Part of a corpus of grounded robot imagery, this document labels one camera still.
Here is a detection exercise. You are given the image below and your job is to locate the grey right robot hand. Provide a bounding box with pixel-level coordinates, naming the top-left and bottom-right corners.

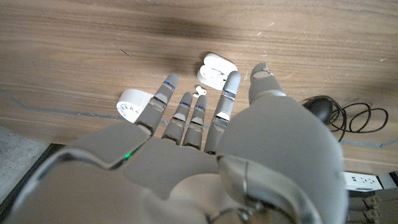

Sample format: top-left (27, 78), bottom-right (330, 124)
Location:
top-left (0, 62), bottom-right (349, 224)

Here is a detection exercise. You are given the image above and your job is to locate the white AirPod earbud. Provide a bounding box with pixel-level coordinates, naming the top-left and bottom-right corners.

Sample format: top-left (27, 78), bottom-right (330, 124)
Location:
top-left (192, 85), bottom-right (208, 99)

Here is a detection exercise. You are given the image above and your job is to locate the black computer mouse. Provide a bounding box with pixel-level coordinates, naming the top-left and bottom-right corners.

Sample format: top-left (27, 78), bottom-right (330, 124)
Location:
top-left (302, 96), bottom-right (335, 124)

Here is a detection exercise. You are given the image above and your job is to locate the white AirPods case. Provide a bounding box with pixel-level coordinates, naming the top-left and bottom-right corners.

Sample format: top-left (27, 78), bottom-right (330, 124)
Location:
top-left (196, 52), bottom-right (239, 92)

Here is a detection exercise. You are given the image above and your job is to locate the white kitchen timer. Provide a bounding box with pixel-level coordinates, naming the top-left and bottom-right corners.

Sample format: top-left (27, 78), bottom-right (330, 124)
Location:
top-left (116, 88), bottom-right (155, 124)

